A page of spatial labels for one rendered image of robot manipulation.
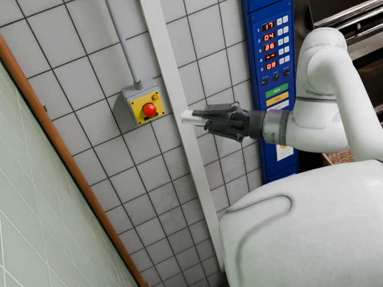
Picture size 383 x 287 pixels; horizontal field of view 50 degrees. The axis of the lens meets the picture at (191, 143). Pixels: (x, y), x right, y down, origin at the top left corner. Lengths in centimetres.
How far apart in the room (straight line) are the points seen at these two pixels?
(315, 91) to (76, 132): 71
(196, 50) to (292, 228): 92
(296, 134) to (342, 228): 60
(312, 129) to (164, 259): 110
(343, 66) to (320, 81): 9
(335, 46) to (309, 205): 62
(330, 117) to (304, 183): 56
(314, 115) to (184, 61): 46
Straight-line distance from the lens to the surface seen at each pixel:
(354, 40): 141
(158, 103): 122
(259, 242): 43
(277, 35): 136
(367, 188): 45
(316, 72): 95
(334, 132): 100
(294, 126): 101
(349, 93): 82
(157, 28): 118
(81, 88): 122
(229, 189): 173
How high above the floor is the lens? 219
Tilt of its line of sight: 43 degrees down
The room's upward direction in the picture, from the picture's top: 16 degrees counter-clockwise
